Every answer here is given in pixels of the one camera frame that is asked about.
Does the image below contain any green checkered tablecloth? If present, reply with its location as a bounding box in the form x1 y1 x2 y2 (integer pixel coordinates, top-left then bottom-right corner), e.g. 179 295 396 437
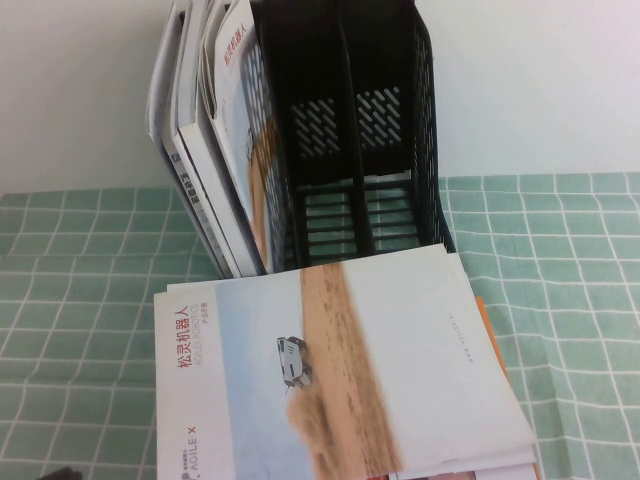
0 171 640 480

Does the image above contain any orange book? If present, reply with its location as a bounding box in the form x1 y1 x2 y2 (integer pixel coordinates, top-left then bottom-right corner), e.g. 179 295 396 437
473 294 542 480

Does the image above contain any white brochure pink print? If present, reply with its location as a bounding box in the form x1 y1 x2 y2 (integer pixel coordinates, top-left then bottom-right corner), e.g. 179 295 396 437
389 449 539 480

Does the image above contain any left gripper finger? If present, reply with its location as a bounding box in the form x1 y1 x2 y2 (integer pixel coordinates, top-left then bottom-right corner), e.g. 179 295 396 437
43 466 87 480

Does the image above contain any grey white glossy folder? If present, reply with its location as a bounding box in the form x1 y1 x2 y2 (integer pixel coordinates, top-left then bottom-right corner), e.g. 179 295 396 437
144 0 194 149

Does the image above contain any desert cover robot brochure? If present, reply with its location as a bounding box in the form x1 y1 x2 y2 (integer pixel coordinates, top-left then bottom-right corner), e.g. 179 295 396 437
152 243 540 480
209 0 281 275

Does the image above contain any white book blue spine text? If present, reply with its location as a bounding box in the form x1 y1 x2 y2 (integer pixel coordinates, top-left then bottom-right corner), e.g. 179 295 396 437
171 122 239 277

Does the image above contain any black mesh book holder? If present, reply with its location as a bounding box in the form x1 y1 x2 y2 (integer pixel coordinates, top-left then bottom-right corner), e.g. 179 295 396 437
158 0 457 277

